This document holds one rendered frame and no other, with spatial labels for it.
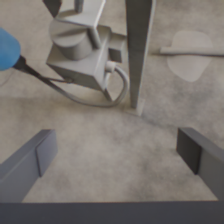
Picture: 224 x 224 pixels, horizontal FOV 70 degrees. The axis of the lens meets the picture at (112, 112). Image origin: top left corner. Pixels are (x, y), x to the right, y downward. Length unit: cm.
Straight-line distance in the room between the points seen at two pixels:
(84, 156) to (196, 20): 103
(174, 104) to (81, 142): 56
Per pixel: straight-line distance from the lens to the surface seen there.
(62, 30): 25
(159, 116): 93
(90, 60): 26
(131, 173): 93
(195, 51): 105
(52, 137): 16
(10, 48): 27
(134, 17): 26
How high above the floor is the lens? 91
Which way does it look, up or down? 79 degrees down
